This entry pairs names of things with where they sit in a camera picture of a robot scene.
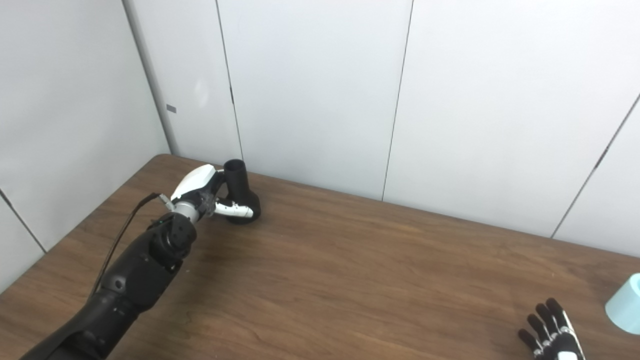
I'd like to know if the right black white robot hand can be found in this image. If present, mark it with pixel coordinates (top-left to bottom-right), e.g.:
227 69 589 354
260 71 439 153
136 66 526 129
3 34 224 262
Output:
518 298 586 360

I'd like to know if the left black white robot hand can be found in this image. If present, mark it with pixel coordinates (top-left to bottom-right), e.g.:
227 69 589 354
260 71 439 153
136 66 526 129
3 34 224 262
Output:
170 164 254 221

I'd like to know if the black flared nozzle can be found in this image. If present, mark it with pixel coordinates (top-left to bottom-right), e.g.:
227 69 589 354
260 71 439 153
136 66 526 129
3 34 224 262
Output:
223 159 261 225

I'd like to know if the light blue cylinder cup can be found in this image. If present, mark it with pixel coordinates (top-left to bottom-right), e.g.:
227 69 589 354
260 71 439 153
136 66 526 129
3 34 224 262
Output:
605 273 640 335

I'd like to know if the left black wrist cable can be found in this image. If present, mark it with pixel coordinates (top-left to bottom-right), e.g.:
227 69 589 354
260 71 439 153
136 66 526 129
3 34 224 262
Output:
90 192 174 301

